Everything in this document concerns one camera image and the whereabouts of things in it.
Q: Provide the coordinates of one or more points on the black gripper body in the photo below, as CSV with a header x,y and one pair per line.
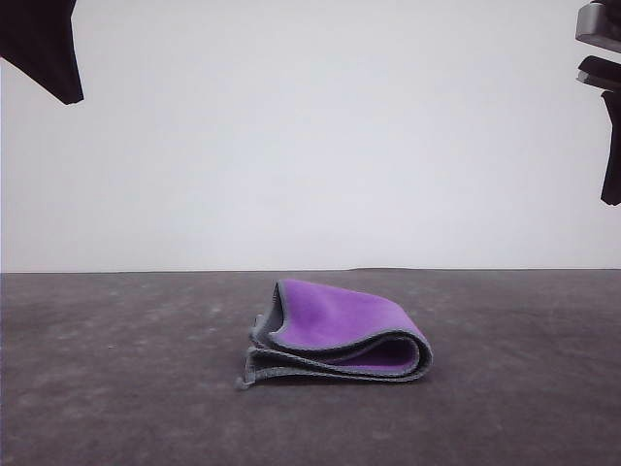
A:
x,y
601,73

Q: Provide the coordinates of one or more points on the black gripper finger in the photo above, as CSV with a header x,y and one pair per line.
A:
x,y
612,145
43,48

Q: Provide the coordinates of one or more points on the purple towel with grey hem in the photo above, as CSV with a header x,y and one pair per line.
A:
x,y
330,315

